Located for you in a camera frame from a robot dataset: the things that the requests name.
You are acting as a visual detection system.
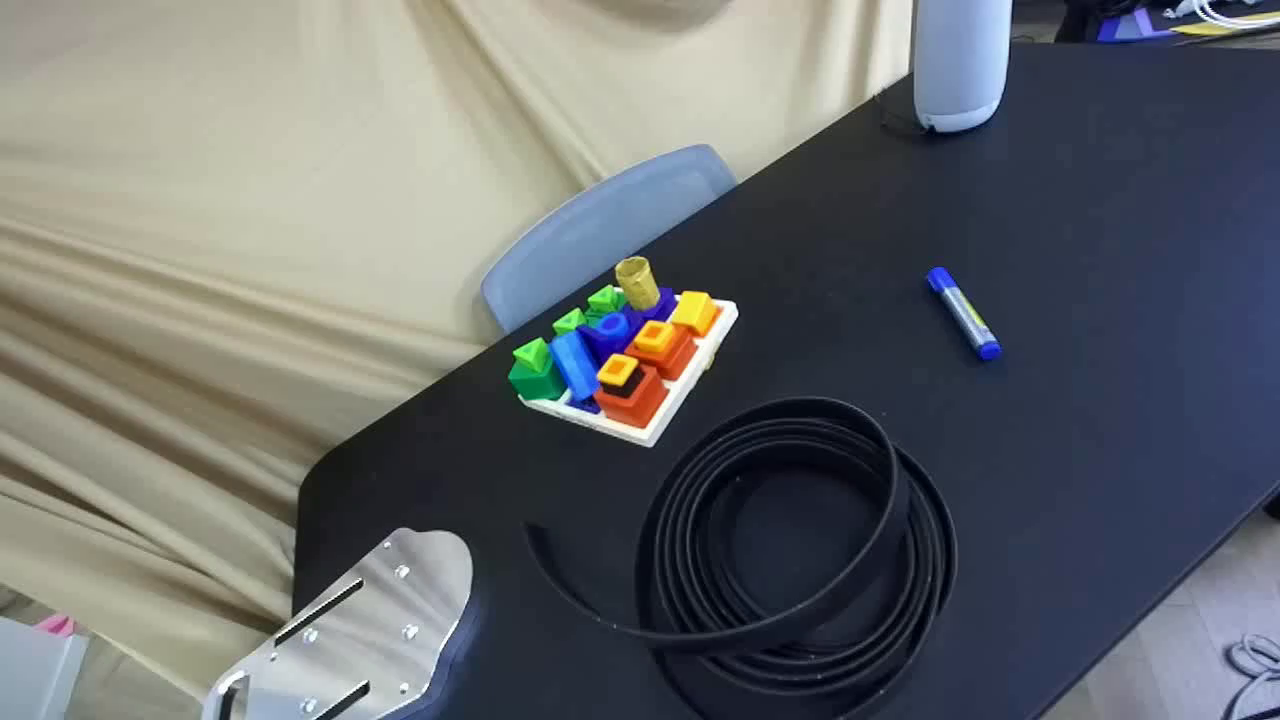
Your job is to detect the white background cables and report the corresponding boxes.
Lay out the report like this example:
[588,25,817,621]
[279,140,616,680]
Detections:
[1161,0,1280,40]

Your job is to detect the beige draped cloth backdrop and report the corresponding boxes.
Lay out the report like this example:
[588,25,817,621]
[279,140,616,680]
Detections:
[0,0,925,701]

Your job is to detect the dark blue square block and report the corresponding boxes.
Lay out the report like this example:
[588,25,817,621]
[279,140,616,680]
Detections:
[580,308,642,365]

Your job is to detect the red orange stepped block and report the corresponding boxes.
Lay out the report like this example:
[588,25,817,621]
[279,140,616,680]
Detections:
[591,365,674,431]

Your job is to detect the blue capped marker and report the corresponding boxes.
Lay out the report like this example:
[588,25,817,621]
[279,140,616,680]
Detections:
[925,266,1004,365]

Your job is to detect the light blue long block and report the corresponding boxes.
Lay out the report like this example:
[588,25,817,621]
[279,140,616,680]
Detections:
[549,330,600,406]

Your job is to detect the yellow block black rim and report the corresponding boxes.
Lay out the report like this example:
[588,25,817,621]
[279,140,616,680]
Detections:
[596,352,643,395]

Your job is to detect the floor cables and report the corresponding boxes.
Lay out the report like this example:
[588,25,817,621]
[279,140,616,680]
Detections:
[1222,631,1280,720]

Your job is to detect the silver metal mounting plate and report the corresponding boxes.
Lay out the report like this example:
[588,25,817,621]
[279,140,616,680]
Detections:
[200,526,476,720]

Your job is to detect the grey plastic chair backrest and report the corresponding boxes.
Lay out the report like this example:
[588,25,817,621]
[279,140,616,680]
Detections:
[481,140,739,336]

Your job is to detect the large green toy block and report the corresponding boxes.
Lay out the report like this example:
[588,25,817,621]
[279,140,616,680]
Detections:
[505,336,565,406]

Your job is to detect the purple background object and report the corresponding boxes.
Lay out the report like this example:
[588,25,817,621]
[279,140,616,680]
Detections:
[1095,5,1170,46]

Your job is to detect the yellow square block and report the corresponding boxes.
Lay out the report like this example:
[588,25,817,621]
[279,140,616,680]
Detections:
[668,290,723,342]

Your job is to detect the white box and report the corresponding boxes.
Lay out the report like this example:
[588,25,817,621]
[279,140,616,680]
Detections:
[0,612,94,720]

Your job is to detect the black coiled flat strap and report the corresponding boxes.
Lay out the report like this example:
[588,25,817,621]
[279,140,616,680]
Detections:
[525,395,961,720]

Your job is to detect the orange block yellow centre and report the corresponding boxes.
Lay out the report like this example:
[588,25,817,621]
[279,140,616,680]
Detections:
[624,318,701,386]

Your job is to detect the white shape sorter board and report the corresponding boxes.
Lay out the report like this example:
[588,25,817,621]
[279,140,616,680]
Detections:
[525,293,744,454]

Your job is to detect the olive yellow cylinder block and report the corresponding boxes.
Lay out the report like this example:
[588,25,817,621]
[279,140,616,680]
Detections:
[613,253,663,318]

